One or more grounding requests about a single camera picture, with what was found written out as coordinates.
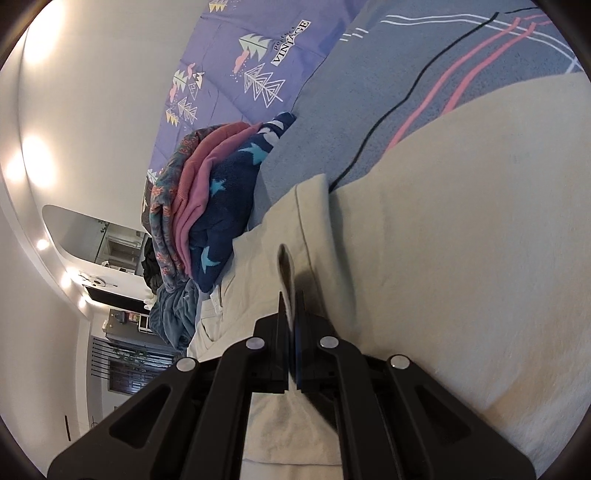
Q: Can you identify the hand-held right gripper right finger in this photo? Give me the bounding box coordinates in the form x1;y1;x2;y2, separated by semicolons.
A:
295;290;536;480

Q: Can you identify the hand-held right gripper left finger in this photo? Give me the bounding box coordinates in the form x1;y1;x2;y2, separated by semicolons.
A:
47;292;296;480

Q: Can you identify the cream fleece garment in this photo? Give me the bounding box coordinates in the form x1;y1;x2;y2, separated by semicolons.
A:
187;74;591;480

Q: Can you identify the blue-grey fuzzy blanket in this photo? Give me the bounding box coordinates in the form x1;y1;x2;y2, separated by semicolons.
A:
148;279;202;350

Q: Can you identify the folded navy star-print garment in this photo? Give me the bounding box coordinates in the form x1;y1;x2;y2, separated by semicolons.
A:
187;112;297;292

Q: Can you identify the black cloth pile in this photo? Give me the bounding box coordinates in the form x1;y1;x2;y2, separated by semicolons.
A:
142;239;160;289

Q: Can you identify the folded pink garment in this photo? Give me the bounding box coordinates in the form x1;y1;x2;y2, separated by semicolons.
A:
173;121;264;278

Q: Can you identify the grey shelf unit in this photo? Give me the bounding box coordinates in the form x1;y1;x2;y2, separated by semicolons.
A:
105;308;155;335

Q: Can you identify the folded teal floral garment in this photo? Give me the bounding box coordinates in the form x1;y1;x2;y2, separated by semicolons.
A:
145;124;250;294

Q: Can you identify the dark window with bars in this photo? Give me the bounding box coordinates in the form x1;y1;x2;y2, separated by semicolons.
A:
89;336;182;398

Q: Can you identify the black television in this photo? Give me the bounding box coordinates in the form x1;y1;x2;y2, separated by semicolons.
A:
84;285;152;315

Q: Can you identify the brown patterned cloth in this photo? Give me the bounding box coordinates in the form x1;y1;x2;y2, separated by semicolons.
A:
141;170;160;227

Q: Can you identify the blue-grey striped blanket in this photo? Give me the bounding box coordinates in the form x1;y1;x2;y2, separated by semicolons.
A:
249;0;587;232

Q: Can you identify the purple tree-print quilt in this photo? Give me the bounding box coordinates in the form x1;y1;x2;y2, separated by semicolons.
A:
141;0;370;222

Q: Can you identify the arched wall niche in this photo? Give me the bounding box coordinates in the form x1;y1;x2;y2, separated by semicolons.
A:
42;205;151;278

